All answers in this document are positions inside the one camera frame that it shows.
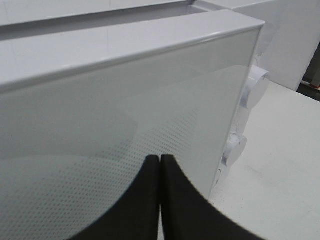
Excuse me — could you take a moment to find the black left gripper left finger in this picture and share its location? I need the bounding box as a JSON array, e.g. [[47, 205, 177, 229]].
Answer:
[[74, 155, 160, 240]]

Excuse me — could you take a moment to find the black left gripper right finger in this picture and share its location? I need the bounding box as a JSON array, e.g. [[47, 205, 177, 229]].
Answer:
[[159, 155, 260, 240]]

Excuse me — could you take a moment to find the white microwave door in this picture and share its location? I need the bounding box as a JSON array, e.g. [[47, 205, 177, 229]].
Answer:
[[0, 10, 264, 240]]

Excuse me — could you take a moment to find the lower white timer knob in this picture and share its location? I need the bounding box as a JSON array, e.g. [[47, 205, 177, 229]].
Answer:
[[222, 134, 247, 167]]

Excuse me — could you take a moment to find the white microwave oven body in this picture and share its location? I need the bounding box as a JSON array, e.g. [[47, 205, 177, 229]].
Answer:
[[0, 0, 265, 191]]

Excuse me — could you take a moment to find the upper white power knob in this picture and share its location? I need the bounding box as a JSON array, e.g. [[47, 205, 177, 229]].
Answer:
[[240, 65, 270, 110]]

